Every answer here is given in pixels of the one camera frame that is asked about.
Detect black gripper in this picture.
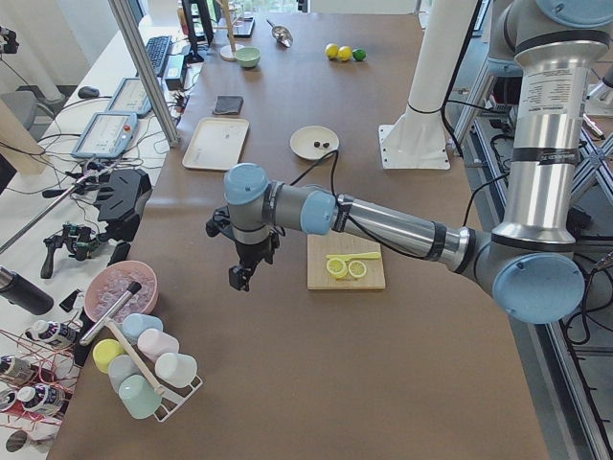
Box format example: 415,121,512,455
205,206,280,292

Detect cream round plate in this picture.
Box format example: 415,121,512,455
289,126,340,161

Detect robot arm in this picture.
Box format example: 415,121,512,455
205,1,612,324

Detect cream rabbit tray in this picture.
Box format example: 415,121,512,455
182,117,249,172

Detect lemon slice upper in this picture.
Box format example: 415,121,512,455
326,258,349,279

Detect lemon slice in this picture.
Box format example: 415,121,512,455
326,258,349,279
347,260,368,279

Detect bamboo cutting board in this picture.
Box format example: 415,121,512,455
306,232,386,290

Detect lemon slice lower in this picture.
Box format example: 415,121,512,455
347,260,368,279

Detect yellow plastic knife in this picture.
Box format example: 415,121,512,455
326,251,381,262

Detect pink ice bowl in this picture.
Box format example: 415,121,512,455
84,261,158,323

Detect pastel cup rack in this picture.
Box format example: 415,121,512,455
89,318,204,423

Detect grey folded cloth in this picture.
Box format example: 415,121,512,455
213,95,243,115

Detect teach pendant near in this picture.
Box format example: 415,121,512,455
71,112,138,159

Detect teach pendant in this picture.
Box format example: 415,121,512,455
106,78,152,118
71,112,138,159

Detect teach pendant far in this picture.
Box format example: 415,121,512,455
106,78,152,118

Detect green bowl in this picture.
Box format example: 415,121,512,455
235,46,261,69

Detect black thermos bottle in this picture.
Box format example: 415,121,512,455
1,267,54,315

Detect wooden cup stand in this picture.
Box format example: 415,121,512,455
216,0,238,61

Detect black keyboard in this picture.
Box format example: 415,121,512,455
146,35,172,77

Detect yellow lemon outer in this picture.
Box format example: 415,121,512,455
325,43,339,60

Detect metal scoop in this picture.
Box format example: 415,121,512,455
266,19,293,48

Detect yellow lemon near lime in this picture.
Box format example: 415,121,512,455
337,46,352,61

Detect green lime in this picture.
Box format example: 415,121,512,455
352,48,367,61

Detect black monitor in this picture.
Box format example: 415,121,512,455
181,0,214,64

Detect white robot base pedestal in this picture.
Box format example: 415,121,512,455
379,1,456,170

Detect aluminium frame post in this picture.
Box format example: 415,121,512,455
108,0,180,148

